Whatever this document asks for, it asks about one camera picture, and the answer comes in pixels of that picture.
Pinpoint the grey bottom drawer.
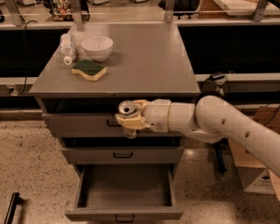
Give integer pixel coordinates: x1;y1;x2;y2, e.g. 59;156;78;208
65;164;183;223

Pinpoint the clear plastic bottle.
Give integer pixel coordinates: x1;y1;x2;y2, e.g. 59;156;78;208
59;33;76;66

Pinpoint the grey drawer cabinet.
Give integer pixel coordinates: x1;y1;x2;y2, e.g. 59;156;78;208
28;22;201;176

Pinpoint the black stand with power adapter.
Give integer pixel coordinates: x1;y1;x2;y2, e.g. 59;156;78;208
199;73;228;173

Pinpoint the green yellow sponge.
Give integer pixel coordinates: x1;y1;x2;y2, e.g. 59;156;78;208
72;59;107;81

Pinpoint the grey top drawer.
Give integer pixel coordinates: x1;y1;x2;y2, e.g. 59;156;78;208
41;111;194;138

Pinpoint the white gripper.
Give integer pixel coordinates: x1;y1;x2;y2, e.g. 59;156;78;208
115;99;172;133

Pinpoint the black bar on floor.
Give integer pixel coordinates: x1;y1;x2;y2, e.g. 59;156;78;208
3;192;22;224

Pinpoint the redbull can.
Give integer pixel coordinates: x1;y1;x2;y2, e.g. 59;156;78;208
118;101;137;139

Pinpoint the colourful snack rack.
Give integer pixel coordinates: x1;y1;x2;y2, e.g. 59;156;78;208
50;0;74;22

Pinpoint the grey drawer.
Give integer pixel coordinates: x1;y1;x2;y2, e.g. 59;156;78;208
41;111;194;138
62;146;183;165
65;164;183;223

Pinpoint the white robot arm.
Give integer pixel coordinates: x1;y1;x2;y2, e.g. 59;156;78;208
115;95;280;176

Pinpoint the white ceramic bowl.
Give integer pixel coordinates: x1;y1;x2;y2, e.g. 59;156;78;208
81;36;114;61

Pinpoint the black cable at left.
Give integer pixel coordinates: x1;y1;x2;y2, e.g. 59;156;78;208
17;19;39;96

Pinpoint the open cardboard box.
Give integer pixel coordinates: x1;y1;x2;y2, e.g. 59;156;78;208
228;106;280;200

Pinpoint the grey middle drawer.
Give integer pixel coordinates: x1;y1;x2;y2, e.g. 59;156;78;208
62;146;183;165

